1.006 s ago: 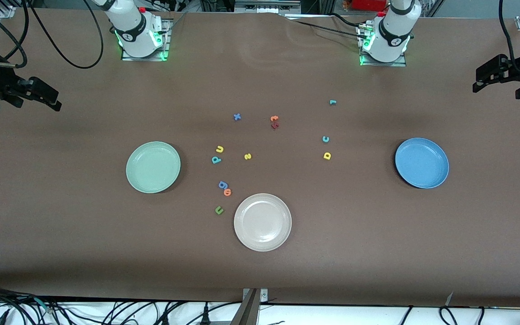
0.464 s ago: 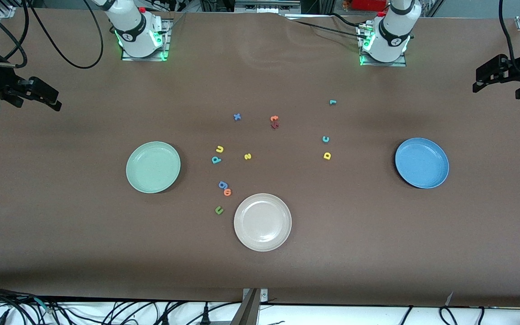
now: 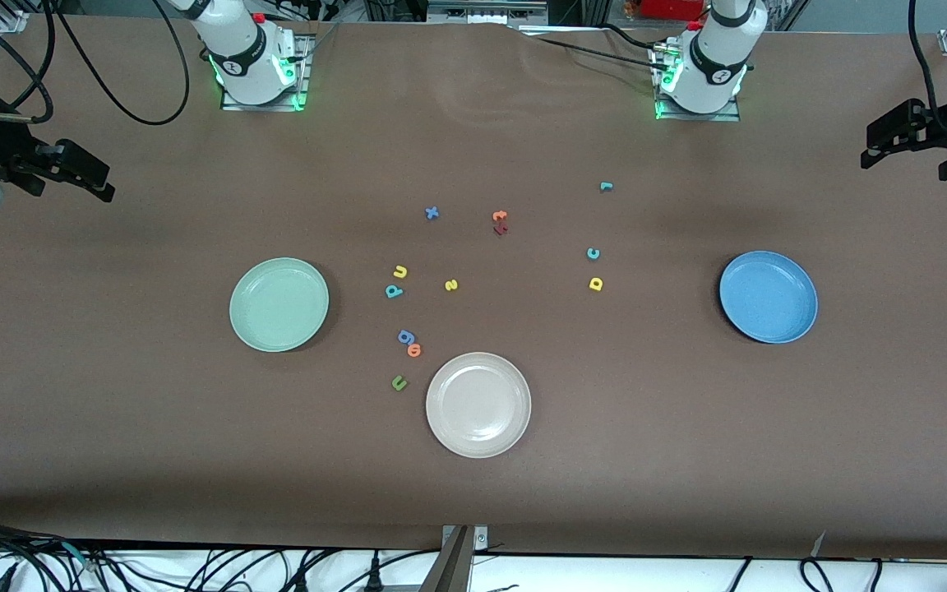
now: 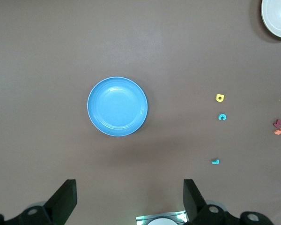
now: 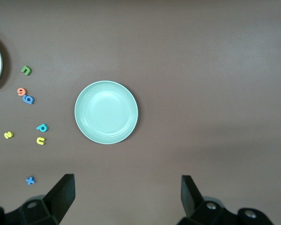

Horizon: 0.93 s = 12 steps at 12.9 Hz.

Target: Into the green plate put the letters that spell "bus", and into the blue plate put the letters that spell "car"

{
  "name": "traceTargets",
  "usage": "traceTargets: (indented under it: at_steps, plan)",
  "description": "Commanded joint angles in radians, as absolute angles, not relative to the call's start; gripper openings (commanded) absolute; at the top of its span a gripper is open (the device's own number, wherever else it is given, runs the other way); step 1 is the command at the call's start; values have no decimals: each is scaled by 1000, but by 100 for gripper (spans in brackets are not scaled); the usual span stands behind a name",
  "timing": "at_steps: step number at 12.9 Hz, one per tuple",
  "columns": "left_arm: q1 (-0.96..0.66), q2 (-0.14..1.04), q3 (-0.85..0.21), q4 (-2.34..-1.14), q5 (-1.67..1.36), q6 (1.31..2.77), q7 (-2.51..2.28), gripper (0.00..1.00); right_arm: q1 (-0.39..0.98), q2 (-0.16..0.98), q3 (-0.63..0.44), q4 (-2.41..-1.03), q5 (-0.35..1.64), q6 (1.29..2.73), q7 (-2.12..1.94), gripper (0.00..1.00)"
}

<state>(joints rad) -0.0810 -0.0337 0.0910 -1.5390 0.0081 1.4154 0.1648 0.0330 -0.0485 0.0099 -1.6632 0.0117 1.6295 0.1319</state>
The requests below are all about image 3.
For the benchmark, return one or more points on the black power plug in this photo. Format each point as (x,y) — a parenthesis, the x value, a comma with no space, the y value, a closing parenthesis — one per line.
(374,575)

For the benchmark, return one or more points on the blue plate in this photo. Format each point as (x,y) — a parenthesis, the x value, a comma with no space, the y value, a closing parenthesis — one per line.
(768,297)

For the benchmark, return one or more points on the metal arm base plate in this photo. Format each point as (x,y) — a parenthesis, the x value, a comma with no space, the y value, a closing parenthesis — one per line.
(260,107)
(699,117)

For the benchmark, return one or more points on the metal table bracket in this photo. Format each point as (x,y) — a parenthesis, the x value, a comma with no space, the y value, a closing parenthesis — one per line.
(457,567)

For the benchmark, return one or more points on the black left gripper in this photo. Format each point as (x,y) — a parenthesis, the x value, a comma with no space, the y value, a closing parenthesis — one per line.
(943,132)

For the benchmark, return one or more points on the grey power strip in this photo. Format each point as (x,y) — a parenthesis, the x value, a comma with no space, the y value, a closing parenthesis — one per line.
(486,12)

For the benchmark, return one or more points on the green plate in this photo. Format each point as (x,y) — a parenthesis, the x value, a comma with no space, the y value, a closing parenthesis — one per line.
(279,304)

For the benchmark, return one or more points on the blue letter g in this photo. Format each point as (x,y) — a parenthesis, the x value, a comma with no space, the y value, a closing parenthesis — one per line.
(406,337)

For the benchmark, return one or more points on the red box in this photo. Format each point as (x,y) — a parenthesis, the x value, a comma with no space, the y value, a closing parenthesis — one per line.
(671,8)

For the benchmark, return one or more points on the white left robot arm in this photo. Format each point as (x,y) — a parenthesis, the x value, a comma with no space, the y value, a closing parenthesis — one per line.
(712,62)

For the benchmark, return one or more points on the white tape scrap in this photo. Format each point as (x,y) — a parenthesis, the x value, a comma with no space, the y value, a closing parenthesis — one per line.
(819,544)

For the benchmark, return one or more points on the brown table cover sheet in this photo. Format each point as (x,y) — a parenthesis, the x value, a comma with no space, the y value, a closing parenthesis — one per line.
(473,493)

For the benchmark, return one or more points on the green letter u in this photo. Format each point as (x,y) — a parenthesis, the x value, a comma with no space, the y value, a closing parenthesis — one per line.
(398,385)

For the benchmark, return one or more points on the teal letter p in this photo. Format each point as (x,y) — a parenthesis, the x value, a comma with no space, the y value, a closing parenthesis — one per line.
(392,291)

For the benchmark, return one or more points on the beige plate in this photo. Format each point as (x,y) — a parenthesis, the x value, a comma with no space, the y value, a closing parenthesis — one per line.
(478,404)

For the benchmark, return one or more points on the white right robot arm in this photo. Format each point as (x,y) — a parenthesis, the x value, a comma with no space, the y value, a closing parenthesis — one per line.
(243,57)

